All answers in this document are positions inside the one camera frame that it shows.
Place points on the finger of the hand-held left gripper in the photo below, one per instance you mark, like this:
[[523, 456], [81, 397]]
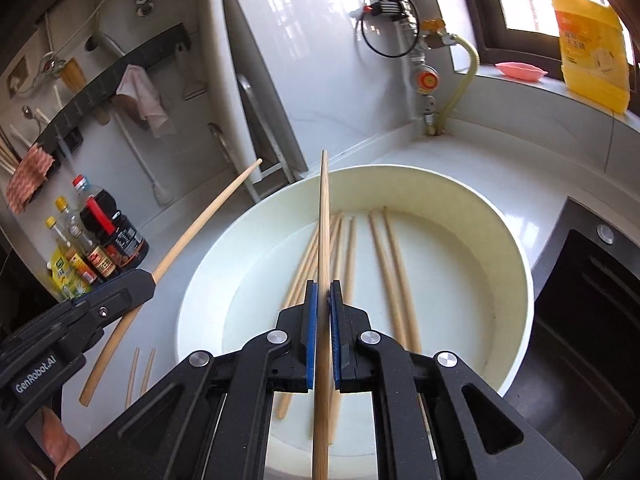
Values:
[[125, 292]]

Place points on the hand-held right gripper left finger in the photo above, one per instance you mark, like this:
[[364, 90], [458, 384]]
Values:
[[312, 335]]

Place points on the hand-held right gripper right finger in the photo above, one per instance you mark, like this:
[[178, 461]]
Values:
[[336, 335]]

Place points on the pile of wooden chopsticks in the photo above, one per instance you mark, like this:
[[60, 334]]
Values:
[[350, 255]]

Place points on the cream round basin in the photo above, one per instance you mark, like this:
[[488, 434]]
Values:
[[475, 260]]

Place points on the person's left hand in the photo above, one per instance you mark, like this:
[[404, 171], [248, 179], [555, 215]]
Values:
[[55, 435]]

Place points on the yellow-capped soy sauce bottle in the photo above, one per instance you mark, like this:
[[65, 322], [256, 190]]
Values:
[[95, 255]]

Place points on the small yellow-capped vinegar bottle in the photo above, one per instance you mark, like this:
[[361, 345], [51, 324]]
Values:
[[75, 262]]

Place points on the green yellow seasoning pouch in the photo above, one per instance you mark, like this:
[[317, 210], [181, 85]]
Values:
[[67, 280]]

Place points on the pink dishcloth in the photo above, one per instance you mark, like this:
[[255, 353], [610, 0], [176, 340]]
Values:
[[27, 175]]

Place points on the wooden spoon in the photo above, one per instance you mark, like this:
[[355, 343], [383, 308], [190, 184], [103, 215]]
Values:
[[103, 115]]

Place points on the bundle of pale stored chopsticks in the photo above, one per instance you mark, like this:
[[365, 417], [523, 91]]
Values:
[[10, 155]]

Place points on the metal board rack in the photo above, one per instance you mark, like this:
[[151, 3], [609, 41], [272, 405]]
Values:
[[218, 135]]

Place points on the beige hanging rag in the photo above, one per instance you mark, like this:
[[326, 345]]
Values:
[[142, 95]]

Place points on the metal peeler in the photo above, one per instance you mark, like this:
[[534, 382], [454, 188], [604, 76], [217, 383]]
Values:
[[192, 91]]

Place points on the yellowish hanging utensil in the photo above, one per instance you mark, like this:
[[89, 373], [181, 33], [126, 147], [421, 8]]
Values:
[[72, 74]]

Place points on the hanging metal ladle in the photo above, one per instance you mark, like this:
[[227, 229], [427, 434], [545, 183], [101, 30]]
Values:
[[47, 67]]

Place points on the black kitchen sink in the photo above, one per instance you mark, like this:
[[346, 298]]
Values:
[[590, 335]]

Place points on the orange-knob gas regulator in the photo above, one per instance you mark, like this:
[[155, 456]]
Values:
[[427, 78]]

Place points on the round metal sink button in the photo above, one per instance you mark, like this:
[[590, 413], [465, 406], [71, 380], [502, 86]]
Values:
[[605, 234]]

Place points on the white cutting board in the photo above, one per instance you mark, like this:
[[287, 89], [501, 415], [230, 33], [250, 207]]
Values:
[[260, 35]]

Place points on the pink soap dish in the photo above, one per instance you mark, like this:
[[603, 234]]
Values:
[[520, 71]]

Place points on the brass gas valve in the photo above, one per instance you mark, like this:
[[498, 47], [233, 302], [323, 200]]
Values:
[[432, 27]]

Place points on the yellow detergent bottle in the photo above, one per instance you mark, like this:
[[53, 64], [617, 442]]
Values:
[[595, 50]]

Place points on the black wall hook rail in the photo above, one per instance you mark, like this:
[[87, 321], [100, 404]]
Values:
[[125, 55]]

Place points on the dark window frame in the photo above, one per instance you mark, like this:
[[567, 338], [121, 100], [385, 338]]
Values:
[[492, 10]]

